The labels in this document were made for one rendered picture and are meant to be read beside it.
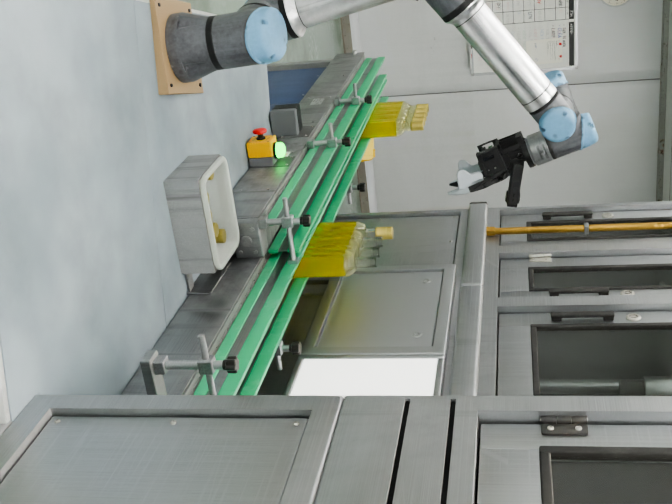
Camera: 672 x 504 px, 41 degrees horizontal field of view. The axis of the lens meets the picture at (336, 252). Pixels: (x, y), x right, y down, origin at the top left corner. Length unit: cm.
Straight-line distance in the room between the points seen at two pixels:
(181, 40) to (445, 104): 633
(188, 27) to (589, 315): 115
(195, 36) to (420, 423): 107
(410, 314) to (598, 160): 625
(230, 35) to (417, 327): 81
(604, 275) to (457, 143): 589
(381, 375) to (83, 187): 78
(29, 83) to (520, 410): 89
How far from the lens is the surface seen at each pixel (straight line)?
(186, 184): 195
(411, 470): 116
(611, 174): 845
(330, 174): 269
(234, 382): 174
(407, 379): 198
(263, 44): 195
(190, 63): 200
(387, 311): 226
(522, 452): 121
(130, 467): 128
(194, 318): 196
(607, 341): 220
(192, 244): 200
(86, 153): 166
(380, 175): 848
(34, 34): 155
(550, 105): 196
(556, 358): 213
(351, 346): 213
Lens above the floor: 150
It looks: 12 degrees down
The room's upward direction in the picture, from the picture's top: 88 degrees clockwise
